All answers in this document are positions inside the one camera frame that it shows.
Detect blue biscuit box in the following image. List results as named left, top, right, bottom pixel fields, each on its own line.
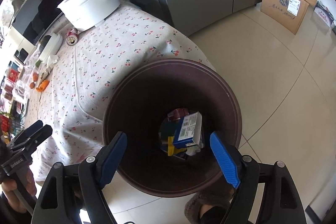
left=173, top=112, right=203, bottom=149

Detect cream kitchen appliance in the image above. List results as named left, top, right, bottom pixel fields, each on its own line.
left=10, top=38, right=37, bottom=65

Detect dark brown trash bin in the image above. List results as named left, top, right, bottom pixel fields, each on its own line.
left=103, top=59, right=242, bottom=198

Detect person's left hand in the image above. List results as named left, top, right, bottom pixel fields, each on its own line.
left=1, top=168, right=37, bottom=213

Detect glass jar with cork lid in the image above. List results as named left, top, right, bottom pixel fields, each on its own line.
left=15, top=65, right=38, bottom=98

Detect orange peel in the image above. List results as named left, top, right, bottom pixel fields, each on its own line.
left=35, top=80, right=50, bottom=101

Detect floral cherry tablecloth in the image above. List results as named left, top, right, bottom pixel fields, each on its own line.
left=25, top=1, right=209, bottom=184

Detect brown fuzzy slipper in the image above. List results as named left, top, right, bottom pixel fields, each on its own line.
left=184, top=176, right=235, bottom=224

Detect red labelled jar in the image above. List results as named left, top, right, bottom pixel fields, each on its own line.
left=6, top=68, right=19, bottom=83

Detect paper cone wrapper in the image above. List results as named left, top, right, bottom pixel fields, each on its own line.
left=39, top=67, right=53, bottom=81

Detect crumpled white tissue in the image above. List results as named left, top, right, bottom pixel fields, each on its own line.
left=47, top=55, right=59, bottom=71

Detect dark green pumpkin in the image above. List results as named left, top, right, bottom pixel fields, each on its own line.
left=39, top=35, right=51, bottom=53

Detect green yellow sponge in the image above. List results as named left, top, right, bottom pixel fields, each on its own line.
left=159, top=131, right=187, bottom=157

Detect stacked white plates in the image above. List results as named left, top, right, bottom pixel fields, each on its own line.
left=39, top=33, right=63, bottom=62

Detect red soda can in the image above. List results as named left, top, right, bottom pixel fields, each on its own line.
left=66, top=28, right=79, bottom=46

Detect red milk drink can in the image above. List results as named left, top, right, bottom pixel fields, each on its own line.
left=167, top=108, right=189, bottom=122

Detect black wire rack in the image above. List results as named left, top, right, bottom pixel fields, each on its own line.
left=1, top=98, right=26, bottom=143

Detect cream pan with green handle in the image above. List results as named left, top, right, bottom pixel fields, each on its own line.
left=38, top=35, right=59, bottom=63

